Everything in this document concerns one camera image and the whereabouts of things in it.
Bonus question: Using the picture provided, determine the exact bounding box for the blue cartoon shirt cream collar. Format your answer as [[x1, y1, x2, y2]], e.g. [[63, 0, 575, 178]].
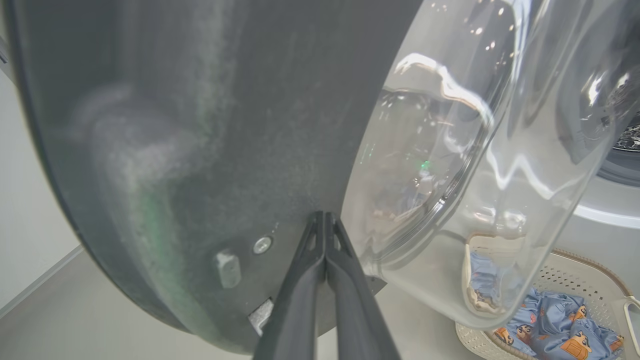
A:
[[492, 287, 586, 351]]

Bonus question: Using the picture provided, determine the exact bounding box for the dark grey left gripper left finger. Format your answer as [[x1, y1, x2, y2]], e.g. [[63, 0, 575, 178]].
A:
[[253, 211, 327, 360]]

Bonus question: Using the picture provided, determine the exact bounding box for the white front-load washing machine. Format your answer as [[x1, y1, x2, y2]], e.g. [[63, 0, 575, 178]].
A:
[[550, 65, 640, 286]]

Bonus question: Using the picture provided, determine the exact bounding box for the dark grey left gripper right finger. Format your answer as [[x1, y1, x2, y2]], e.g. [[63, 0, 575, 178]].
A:
[[325, 212, 401, 360]]

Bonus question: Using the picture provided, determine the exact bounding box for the cream perforated laundry basket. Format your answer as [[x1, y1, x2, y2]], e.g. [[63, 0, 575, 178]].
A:
[[455, 248, 640, 360]]

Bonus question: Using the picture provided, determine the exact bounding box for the washing machine door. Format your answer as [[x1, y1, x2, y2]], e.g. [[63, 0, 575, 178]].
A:
[[2, 0, 640, 356]]

